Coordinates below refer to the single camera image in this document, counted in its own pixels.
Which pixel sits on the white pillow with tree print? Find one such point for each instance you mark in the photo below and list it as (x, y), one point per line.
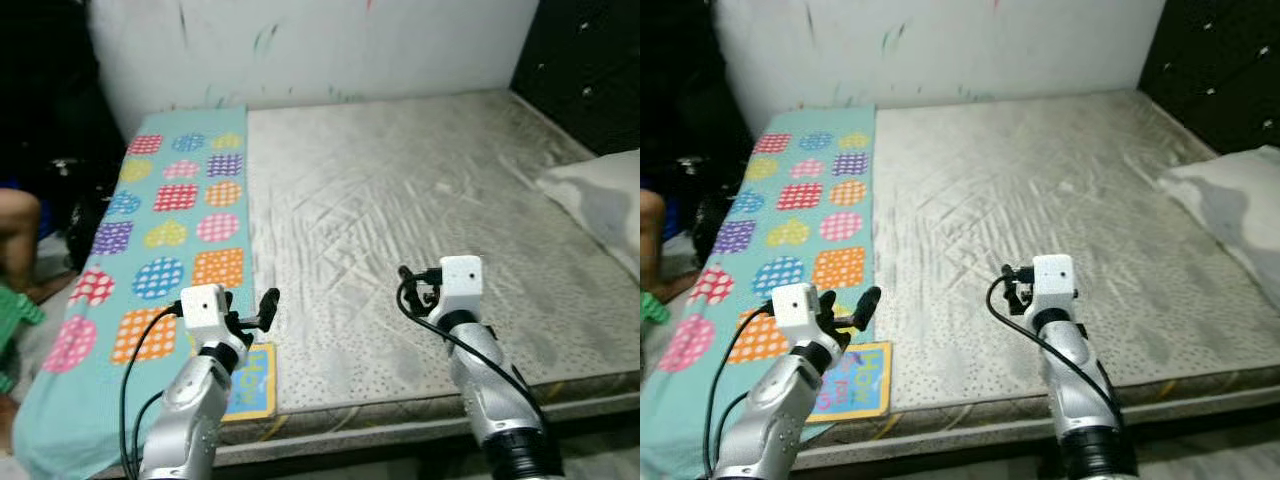
(600, 200)
(1230, 200)

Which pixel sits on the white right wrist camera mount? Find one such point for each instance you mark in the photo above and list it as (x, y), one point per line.
(1055, 282)
(462, 282)

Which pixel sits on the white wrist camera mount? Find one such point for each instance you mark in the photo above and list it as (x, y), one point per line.
(462, 282)
(1055, 282)
(795, 308)
(203, 308)

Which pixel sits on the person's bare leg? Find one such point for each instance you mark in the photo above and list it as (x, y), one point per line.
(18, 235)
(652, 235)

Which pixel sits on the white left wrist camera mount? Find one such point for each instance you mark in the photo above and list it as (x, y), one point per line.
(795, 308)
(203, 308)

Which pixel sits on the black tufted headboard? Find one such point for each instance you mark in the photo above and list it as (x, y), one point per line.
(1215, 70)
(585, 70)

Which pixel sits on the green plastic stool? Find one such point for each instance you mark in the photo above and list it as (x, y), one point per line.
(15, 320)
(652, 308)

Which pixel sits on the teal blanket with colourful patches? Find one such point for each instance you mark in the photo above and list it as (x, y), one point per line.
(170, 220)
(790, 220)

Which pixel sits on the black bag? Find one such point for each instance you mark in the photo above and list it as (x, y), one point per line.
(705, 205)
(80, 210)

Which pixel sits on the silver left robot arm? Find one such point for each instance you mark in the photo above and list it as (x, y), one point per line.
(770, 420)
(185, 420)

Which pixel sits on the grey bed base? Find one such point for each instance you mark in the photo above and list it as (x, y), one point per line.
(1000, 430)
(400, 435)

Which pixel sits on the grey quilted mattress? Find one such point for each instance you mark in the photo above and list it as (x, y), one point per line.
(400, 220)
(1020, 220)

